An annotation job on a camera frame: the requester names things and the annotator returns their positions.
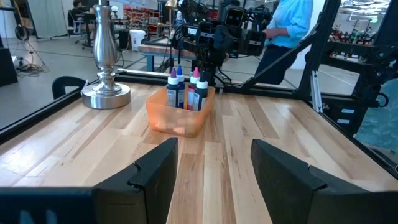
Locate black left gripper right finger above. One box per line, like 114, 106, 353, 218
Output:
251, 139, 398, 224

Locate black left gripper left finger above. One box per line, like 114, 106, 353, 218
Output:
0, 137, 180, 224

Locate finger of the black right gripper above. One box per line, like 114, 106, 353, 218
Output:
231, 25, 248, 53
214, 24, 233, 52

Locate large black food coloring bottle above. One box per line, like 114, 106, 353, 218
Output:
192, 75, 209, 112

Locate large blue food coloring bottle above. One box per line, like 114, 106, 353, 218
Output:
175, 64, 187, 109

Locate large pink food coloring bottle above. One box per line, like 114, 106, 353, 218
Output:
186, 66, 201, 111

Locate large purple food coloring bottle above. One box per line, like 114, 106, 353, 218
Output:
165, 67, 180, 108

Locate orange translucent plastic bin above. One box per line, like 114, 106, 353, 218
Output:
145, 83, 216, 138

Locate person's hand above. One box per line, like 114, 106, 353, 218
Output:
262, 27, 282, 40

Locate wooden workbench blue legs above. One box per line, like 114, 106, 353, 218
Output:
137, 42, 197, 73

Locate person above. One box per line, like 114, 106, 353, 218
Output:
67, 0, 94, 32
254, 0, 315, 85

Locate white bucket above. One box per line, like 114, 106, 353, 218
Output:
129, 29, 147, 52

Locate red storage shelf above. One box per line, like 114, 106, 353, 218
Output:
123, 4, 162, 34

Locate black labelled control box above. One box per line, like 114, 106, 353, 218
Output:
322, 98, 366, 136

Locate silver lamp white shade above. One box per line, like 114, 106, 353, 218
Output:
80, 0, 132, 110

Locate teal patterned cloth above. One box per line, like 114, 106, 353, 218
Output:
354, 77, 398, 155

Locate black cabinet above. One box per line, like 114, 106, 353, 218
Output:
0, 34, 19, 88

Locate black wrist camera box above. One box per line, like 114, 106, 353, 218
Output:
223, 4, 246, 28

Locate black aluminium rig frame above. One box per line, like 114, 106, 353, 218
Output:
0, 0, 398, 180

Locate white bracket strip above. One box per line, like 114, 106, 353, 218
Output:
310, 70, 323, 113

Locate black arched bracket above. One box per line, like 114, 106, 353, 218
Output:
51, 75, 88, 100

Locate floor cable pile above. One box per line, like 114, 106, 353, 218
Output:
14, 57, 50, 77

